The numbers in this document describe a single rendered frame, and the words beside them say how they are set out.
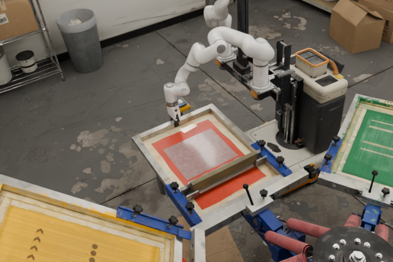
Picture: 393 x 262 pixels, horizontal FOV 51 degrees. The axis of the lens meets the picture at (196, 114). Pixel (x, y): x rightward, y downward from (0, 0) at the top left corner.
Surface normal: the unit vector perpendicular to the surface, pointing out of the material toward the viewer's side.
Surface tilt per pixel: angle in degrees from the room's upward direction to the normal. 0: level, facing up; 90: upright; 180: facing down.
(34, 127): 0
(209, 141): 0
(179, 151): 0
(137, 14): 90
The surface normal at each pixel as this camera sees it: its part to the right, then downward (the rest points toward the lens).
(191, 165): -0.08, -0.78
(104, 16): 0.50, 0.50
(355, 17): -0.77, -0.35
